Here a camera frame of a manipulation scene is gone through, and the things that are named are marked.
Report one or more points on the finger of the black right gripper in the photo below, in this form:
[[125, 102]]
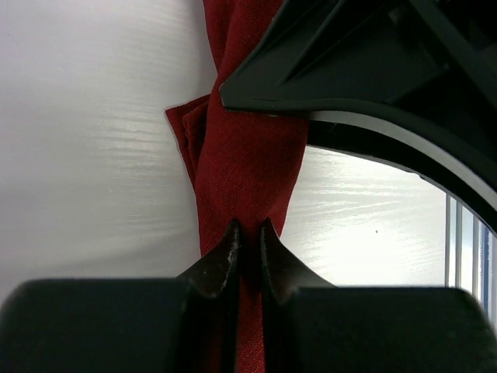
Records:
[[408, 83]]

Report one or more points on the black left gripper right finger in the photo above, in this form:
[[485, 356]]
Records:
[[311, 325]]

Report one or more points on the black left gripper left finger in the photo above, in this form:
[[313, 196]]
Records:
[[187, 323]]

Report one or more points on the dark red cloth napkin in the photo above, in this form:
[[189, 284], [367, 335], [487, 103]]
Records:
[[242, 166]]

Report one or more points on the right aluminium side rail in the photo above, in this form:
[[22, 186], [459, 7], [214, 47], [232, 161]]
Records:
[[470, 255]]

